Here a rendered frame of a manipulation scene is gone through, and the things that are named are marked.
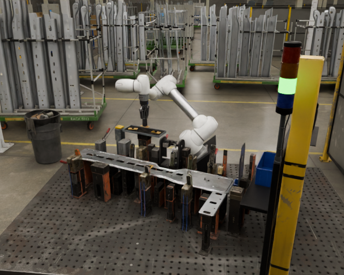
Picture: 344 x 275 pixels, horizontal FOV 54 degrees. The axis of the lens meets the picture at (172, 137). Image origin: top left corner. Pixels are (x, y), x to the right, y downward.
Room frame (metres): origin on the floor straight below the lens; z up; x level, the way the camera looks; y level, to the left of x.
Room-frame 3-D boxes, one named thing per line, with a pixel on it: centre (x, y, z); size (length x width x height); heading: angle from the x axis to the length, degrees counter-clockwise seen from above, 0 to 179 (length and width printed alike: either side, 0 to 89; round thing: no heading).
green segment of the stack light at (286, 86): (1.37, -0.48, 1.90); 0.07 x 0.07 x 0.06
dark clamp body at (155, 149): (2.58, 0.13, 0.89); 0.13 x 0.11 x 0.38; 155
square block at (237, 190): (1.95, -0.43, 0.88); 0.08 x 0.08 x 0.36; 65
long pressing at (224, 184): (2.39, 0.20, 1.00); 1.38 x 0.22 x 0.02; 65
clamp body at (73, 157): (2.46, 0.79, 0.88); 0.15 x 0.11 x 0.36; 155
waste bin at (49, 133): (4.61, 1.87, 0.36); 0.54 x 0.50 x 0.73; 174
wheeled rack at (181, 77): (9.31, 0.10, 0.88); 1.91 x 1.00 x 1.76; 175
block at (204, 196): (1.98, -0.23, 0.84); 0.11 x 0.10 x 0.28; 155
